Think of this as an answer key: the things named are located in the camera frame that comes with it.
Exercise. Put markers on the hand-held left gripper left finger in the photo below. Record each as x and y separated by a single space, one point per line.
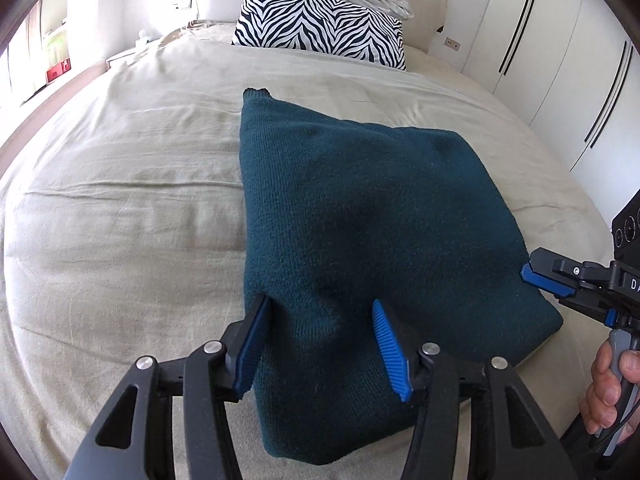
250 345

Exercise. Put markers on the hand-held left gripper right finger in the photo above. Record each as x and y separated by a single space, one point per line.
392 350

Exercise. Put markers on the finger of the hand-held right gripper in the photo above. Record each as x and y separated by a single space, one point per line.
542 280

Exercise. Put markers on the dark green knit sweater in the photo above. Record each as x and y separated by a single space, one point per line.
375 210

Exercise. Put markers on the person's right hand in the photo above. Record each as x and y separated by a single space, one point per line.
602 390

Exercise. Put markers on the beige bed cover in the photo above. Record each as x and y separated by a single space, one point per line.
125 185

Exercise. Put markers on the white wardrobe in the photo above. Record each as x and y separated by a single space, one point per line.
560 35

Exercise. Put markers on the white nightstand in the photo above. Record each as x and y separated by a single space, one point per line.
132 50

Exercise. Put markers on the zebra print pillow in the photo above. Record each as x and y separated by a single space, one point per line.
320 25

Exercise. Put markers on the red box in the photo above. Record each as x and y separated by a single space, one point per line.
58 70

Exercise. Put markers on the wall power socket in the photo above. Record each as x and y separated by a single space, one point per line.
452 43

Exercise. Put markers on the wall switch panel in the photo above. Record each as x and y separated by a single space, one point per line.
182 5

